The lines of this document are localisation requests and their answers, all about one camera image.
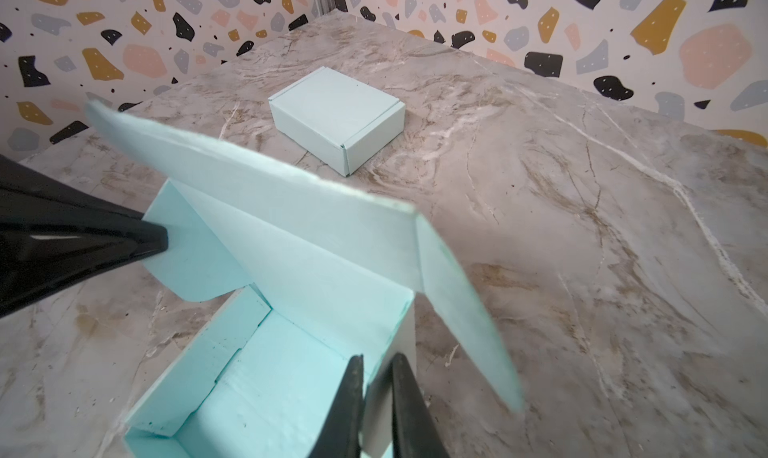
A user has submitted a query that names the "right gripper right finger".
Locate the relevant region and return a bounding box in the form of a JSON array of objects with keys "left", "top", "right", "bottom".
[{"left": 391, "top": 353, "right": 450, "bottom": 458}]

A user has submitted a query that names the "mint paper box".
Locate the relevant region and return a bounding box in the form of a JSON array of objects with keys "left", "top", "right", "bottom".
[{"left": 268, "top": 66, "right": 406, "bottom": 176}]

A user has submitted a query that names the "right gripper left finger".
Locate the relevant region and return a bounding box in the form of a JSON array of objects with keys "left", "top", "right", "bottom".
[{"left": 308, "top": 355, "right": 365, "bottom": 458}]

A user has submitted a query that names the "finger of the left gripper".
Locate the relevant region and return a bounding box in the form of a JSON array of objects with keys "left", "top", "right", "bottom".
[
  {"left": 1, "top": 157, "right": 144, "bottom": 233},
  {"left": 1, "top": 218, "right": 168, "bottom": 317}
]

